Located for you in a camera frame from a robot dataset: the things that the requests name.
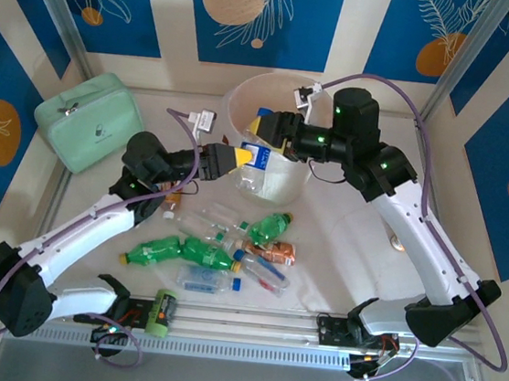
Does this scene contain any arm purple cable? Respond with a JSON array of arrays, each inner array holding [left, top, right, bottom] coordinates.
[[0, 88, 210, 375], [288, 68, 509, 381]]

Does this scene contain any green bottle yellow cap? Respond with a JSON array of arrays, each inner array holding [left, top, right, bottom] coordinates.
[[180, 233, 246, 274], [117, 228, 186, 271]]

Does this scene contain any grey slotted cable duct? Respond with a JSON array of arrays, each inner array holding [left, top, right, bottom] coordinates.
[[0, 313, 355, 380]]

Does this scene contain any clear bottle green cap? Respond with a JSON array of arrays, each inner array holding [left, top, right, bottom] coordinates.
[[188, 199, 253, 233], [177, 218, 229, 246]]

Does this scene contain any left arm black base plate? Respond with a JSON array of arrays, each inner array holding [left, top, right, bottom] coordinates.
[[72, 289, 154, 332]]

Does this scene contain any white bin with liner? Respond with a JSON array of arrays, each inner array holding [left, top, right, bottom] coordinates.
[[210, 64, 337, 214]]

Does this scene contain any aluminium frame post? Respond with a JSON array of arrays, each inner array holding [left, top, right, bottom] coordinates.
[[416, 0, 509, 133], [7, 0, 103, 84]]

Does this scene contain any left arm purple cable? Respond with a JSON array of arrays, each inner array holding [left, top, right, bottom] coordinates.
[[0, 88, 210, 375]]

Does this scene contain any mint green zip pouch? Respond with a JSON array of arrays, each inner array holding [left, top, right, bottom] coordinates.
[[27, 63, 152, 182]]

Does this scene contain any aluminium front rail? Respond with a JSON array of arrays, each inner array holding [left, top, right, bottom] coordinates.
[[0, 279, 487, 376]]

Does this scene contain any orange drink bottle white cap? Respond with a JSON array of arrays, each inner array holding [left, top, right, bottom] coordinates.
[[158, 182, 188, 224]]

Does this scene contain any clear bottle pale blue label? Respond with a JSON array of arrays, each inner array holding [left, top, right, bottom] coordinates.
[[173, 261, 245, 297]]

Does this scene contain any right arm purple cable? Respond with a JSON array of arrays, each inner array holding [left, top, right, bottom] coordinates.
[[288, 68, 509, 381]]

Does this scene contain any crushed bottle orange brown label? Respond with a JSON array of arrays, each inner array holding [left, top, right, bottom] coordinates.
[[232, 235, 300, 269]]

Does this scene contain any clear bottle round-logo blue label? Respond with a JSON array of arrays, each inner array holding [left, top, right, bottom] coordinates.
[[230, 137, 280, 199]]

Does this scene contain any clear bottle red blue print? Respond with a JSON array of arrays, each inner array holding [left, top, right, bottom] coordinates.
[[228, 247, 295, 300]]

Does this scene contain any green lidded canister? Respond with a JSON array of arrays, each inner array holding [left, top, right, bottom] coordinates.
[[143, 286, 180, 339]]

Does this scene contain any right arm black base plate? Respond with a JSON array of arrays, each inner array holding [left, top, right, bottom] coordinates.
[[313, 312, 406, 356]]

